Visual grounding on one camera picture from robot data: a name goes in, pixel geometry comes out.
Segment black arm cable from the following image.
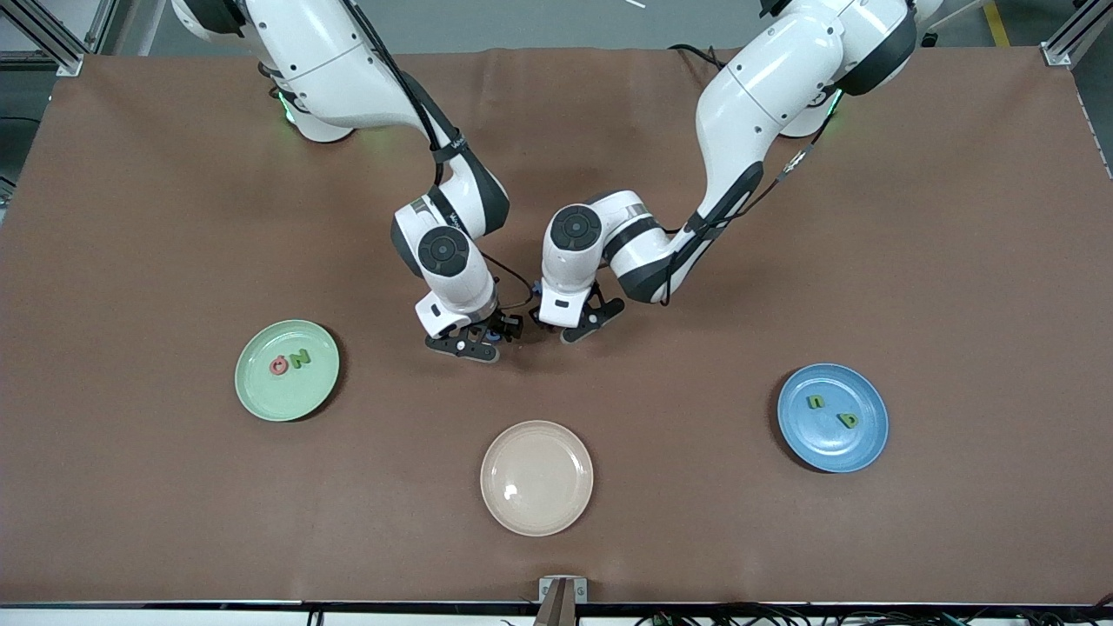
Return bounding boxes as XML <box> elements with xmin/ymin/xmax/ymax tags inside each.
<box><xmin>665</xmin><ymin>87</ymin><xmax>840</xmax><ymax>305</ymax></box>
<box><xmin>339</xmin><ymin>0</ymin><xmax>535</xmax><ymax>318</ymax></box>

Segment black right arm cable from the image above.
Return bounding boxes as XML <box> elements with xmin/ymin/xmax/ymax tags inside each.
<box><xmin>339</xmin><ymin>0</ymin><xmax>535</xmax><ymax>318</ymax></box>

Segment beige plastic plate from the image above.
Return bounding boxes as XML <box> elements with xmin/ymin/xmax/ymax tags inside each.
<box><xmin>480</xmin><ymin>420</ymin><xmax>595</xmax><ymax>537</ymax></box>

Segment aluminium frame profile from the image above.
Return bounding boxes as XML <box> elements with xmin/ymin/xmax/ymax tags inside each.
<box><xmin>0</xmin><ymin>0</ymin><xmax>118</xmax><ymax>77</ymax></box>
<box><xmin>1040</xmin><ymin>0</ymin><xmax>1113</xmax><ymax>69</ymax></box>

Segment brown table cover cloth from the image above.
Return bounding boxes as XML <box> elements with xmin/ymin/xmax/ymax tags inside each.
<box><xmin>0</xmin><ymin>45</ymin><xmax>1113</xmax><ymax>607</ymax></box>

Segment black base cable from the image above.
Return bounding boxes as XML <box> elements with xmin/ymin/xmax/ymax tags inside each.
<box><xmin>668</xmin><ymin>43</ymin><xmax>727</xmax><ymax>70</ymax></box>

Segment tangled floor cables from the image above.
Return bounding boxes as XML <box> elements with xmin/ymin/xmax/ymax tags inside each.
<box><xmin>633</xmin><ymin>594</ymin><xmax>1113</xmax><ymax>626</ymax></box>

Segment yellow floor tape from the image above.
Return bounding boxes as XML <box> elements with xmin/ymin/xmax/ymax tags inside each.
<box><xmin>983</xmin><ymin>0</ymin><xmax>1012</xmax><ymax>49</ymax></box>

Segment grey metal bracket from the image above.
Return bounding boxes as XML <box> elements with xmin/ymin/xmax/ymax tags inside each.
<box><xmin>538</xmin><ymin>576</ymin><xmax>589</xmax><ymax>604</ymax></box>

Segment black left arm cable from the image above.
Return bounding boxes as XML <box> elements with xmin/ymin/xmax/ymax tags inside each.
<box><xmin>665</xmin><ymin>87</ymin><xmax>840</xmax><ymax>305</ymax></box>

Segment blue plastic plate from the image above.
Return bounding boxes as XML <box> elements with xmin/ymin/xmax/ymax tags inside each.
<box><xmin>776</xmin><ymin>363</ymin><xmax>890</xmax><ymax>474</ymax></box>

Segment brown tapered post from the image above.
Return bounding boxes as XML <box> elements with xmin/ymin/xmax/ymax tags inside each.
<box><xmin>533</xmin><ymin>580</ymin><xmax>582</xmax><ymax>626</ymax></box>

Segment green plastic plate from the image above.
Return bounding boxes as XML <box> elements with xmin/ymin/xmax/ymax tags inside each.
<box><xmin>234</xmin><ymin>319</ymin><xmax>341</xmax><ymax>423</ymax></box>

